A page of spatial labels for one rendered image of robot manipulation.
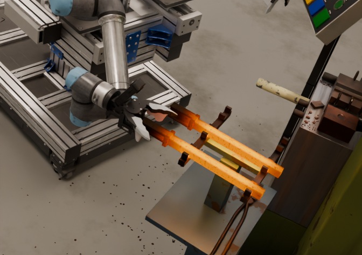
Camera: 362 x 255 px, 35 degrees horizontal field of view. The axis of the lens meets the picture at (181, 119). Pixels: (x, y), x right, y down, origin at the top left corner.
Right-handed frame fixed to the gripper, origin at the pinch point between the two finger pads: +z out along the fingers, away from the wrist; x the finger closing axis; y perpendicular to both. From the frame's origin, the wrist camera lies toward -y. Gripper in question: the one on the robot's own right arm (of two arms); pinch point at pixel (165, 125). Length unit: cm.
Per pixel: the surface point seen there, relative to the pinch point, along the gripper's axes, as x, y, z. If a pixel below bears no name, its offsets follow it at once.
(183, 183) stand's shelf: -12.0, 29.8, 7.0
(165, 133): 0.4, 2.2, 0.7
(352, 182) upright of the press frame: -26, 4, 54
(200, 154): 0.1, 2.6, 13.2
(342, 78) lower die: -79, 5, 33
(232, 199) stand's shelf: -17.8, 29.8, 23.7
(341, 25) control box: -111, 1, 19
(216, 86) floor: -167, 105, -43
